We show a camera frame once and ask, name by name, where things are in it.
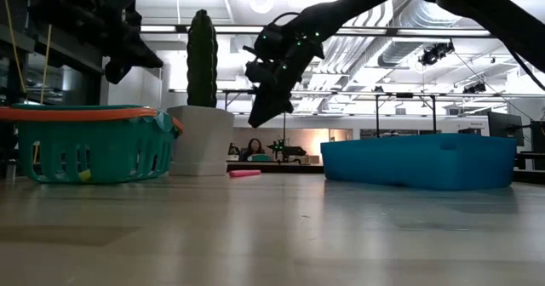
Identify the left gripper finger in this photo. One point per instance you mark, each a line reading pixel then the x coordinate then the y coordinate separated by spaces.
pixel 116 74
pixel 147 57

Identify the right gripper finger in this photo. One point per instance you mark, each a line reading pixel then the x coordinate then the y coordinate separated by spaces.
pixel 268 109

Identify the green cactus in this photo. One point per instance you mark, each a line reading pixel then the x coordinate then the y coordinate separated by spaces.
pixel 202 60

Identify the bright pink pen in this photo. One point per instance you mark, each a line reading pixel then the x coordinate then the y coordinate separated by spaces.
pixel 245 173

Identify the white hexagonal plant pot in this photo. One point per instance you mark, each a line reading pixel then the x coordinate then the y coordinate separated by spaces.
pixel 200 141

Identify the black background robot arm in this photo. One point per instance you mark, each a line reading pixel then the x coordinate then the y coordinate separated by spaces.
pixel 289 151

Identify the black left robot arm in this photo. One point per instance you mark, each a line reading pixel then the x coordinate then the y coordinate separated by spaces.
pixel 51 9

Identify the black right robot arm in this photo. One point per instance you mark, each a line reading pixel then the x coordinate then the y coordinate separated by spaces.
pixel 426 1

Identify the person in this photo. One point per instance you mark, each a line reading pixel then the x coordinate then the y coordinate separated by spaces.
pixel 254 147

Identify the cardboard box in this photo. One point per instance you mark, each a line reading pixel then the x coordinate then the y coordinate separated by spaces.
pixel 313 159

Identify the overhead light bar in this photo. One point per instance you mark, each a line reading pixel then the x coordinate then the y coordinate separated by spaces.
pixel 426 32

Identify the black track spotlight cluster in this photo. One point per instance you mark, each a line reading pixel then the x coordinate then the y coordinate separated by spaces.
pixel 434 54
pixel 474 88

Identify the blue plastic bin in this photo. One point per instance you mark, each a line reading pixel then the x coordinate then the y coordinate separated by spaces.
pixel 417 162

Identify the black computer monitor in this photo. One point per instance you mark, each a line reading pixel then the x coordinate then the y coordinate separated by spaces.
pixel 504 128

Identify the black background frame stand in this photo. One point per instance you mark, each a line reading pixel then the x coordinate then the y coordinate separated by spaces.
pixel 376 116

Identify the silver ventilation duct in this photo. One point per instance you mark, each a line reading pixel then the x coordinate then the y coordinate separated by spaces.
pixel 409 30

